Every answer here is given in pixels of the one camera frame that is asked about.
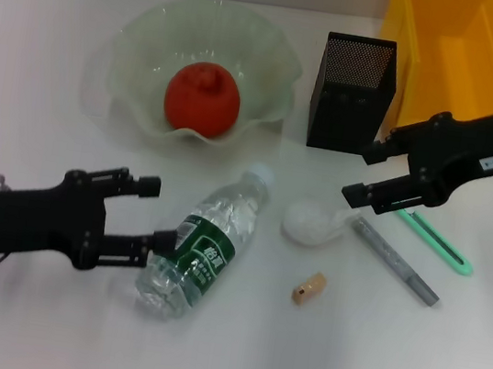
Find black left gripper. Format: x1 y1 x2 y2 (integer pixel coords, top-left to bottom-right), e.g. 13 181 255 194
0 147 188 285

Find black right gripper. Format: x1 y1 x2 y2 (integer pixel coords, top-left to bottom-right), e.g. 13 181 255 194
339 75 493 232

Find white paper ball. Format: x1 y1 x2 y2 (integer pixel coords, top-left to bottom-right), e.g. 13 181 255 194
278 193 363 253

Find clear water bottle green label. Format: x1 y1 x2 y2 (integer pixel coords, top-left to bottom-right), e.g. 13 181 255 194
129 147 277 335

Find grey marker pen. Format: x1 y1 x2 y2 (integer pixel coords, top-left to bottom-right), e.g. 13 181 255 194
341 214 451 310

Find black mesh pen holder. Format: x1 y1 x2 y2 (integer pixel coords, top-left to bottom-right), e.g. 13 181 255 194
303 29 404 160

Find yellow plastic storage bin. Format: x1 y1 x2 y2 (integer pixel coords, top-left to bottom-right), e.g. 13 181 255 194
363 0 493 160

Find translucent green wavy glass bowl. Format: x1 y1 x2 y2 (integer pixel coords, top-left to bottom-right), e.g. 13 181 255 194
76 0 313 160

